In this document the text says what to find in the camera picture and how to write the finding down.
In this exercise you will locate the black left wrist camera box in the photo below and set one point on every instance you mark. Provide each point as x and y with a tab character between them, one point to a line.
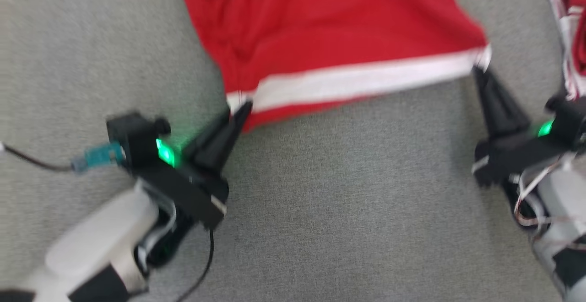
132	137

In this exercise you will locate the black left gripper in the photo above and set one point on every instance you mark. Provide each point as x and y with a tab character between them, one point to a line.
192	192

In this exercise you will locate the red number 23 basketball jersey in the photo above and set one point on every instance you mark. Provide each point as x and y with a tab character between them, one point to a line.
577	27

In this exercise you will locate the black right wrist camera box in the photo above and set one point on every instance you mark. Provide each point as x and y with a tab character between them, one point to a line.
570	119

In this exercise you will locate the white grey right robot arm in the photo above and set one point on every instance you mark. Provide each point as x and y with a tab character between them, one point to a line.
563	201

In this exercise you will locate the red white-banded basketball shorts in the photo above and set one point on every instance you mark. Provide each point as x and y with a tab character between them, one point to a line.
320	27

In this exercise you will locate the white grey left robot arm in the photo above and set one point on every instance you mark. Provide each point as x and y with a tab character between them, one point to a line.
91	247

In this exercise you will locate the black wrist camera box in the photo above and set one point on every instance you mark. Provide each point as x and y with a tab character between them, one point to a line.
570	119
132	137

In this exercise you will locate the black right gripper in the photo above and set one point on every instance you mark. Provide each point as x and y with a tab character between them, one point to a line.
508	160

